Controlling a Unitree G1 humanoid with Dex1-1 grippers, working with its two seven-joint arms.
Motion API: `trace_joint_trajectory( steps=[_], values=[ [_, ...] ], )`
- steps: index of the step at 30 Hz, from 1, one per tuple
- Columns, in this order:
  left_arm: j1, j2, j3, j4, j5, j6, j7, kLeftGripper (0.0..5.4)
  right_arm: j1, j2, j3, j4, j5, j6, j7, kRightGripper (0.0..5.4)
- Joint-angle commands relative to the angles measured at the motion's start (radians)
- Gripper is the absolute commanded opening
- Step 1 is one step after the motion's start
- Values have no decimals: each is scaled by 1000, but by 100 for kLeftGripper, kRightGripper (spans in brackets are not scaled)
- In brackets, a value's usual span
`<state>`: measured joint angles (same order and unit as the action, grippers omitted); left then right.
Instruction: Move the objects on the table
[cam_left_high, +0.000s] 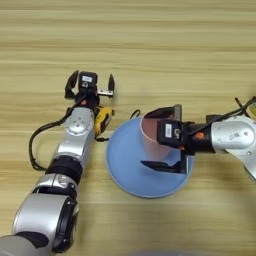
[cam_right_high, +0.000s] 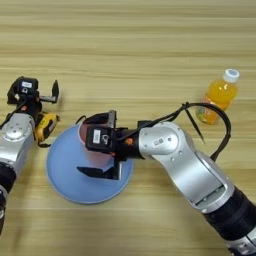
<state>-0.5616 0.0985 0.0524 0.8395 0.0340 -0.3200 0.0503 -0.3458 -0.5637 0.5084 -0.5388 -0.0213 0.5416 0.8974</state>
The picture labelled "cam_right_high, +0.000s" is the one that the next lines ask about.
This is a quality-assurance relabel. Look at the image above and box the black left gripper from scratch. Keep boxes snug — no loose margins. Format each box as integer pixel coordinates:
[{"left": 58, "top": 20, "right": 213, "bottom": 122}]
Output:
[{"left": 7, "top": 78, "right": 60, "bottom": 116}]

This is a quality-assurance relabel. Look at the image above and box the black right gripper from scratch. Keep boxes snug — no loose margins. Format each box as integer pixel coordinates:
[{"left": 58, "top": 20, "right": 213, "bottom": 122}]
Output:
[{"left": 76, "top": 110, "right": 141, "bottom": 181}]

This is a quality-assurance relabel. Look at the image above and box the pink plastic cup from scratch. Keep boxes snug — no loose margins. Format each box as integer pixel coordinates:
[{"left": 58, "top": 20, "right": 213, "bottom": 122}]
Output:
[{"left": 77, "top": 121, "right": 116, "bottom": 169}]

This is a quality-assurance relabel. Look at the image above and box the orange juice bottle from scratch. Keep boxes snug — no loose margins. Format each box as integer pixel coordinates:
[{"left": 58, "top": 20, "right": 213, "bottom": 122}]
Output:
[{"left": 195, "top": 68, "right": 240, "bottom": 126}]

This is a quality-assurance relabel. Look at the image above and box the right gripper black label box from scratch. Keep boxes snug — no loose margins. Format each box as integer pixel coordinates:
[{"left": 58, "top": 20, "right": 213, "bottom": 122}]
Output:
[{"left": 84, "top": 124, "right": 116, "bottom": 155}]

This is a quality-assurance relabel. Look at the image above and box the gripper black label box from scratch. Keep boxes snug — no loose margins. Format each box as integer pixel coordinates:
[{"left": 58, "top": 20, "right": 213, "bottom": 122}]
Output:
[
  {"left": 84, "top": 124, "right": 116, "bottom": 155},
  {"left": 14, "top": 76, "right": 39, "bottom": 96}
]

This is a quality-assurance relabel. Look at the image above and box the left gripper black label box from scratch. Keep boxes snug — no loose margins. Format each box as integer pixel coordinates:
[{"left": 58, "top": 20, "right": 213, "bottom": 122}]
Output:
[{"left": 14, "top": 76, "right": 39, "bottom": 96}]

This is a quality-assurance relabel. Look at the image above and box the yellow black tape measure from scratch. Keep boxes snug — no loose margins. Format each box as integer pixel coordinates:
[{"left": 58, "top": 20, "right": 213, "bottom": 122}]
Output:
[{"left": 33, "top": 111, "right": 61, "bottom": 148}]

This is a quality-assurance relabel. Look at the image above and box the blue round plate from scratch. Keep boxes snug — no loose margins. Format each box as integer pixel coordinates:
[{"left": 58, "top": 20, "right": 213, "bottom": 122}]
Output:
[{"left": 45, "top": 123, "right": 135, "bottom": 205}]

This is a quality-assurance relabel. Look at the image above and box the black cord loop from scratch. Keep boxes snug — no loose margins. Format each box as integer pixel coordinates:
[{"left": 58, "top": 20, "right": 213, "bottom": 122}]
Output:
[{"left": 74, "top": 114, "right": 87, "bottom": 125}]

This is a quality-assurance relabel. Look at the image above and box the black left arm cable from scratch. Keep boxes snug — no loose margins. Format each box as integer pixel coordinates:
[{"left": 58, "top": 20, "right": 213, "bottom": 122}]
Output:
[{"left": 0, "top": 102, "right": 26, "bottom": 129}]

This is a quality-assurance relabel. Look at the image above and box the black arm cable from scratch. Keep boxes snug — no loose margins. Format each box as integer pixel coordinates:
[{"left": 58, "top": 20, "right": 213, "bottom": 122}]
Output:
[
  {"left": 117, "top": 101, "right": 232, "bottom": 163},
  {"left": 0, "top": 102, "right": 26, "bottom": 129}
]

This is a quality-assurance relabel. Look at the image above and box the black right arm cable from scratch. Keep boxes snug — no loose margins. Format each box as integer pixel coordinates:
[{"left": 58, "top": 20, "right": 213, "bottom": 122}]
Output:
[{"left": 117, "top": 101, "right": 232, "bottom": 163}]

